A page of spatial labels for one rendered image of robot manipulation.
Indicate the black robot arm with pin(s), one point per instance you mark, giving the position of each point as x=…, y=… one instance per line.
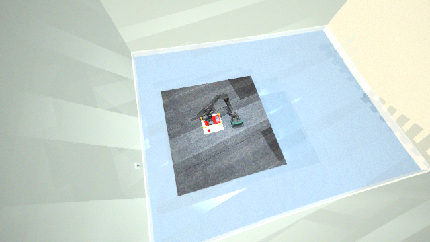
x=208, y=108

